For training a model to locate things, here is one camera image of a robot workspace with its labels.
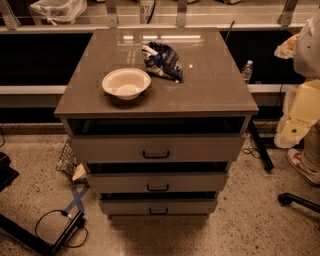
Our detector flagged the grey bottom drawer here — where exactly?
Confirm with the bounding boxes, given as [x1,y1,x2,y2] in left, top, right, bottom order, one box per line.
[99,191,217,216]

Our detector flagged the white bowl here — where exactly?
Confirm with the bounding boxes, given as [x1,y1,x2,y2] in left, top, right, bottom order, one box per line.
[102,68,151,100]

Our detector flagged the grey drawer cabinet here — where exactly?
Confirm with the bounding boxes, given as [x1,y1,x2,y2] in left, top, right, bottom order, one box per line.
[54,27,260,220]

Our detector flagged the blue tape cross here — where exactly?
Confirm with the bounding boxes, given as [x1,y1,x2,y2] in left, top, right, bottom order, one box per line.
[65,186,89,213]

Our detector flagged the person leg beige trousers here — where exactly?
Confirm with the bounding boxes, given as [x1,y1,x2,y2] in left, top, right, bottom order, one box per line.
[302,120,320,172]

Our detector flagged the grey drawer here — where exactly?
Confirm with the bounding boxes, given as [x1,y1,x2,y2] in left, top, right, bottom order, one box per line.
[99,191,217,216]
[71,117,244,163]
[86,162,228,193]

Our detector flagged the blue chip bag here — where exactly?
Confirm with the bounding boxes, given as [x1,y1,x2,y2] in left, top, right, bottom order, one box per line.
[142,41,183,83]

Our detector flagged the black table leg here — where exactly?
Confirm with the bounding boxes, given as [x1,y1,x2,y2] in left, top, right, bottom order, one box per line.
[248,120,274,172]

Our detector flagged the black metal floor stand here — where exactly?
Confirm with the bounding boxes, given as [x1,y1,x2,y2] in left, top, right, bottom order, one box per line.
[0,211,84,256]

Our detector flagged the black object left edge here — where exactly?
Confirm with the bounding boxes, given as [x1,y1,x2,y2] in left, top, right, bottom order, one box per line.
[0,152,19,192]

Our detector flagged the clear plastic bag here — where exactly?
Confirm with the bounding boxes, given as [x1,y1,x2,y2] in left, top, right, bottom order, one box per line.
[30,0,87,24]

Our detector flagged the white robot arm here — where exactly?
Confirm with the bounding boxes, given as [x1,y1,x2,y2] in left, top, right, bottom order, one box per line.
[274,12,320,149]

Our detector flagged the black floor cable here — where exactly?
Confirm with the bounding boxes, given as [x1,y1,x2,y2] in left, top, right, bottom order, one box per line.
[34,208,90,249]

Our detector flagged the white red sneaker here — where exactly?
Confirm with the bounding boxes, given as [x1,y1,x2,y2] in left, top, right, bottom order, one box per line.
[287,149,320,187]

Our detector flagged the grey top drawer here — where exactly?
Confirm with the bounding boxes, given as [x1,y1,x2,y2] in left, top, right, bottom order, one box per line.
[71,117,244,163]

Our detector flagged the wire mesh basket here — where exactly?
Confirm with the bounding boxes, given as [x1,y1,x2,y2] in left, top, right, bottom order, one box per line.
[56,141,86,184]

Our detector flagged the clear water bottle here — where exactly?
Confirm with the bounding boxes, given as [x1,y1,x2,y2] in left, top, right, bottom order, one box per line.
[241,60,253,84]

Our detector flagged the black chair base leg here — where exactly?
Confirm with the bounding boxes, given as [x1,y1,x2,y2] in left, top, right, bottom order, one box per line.
[278,193,320,213]

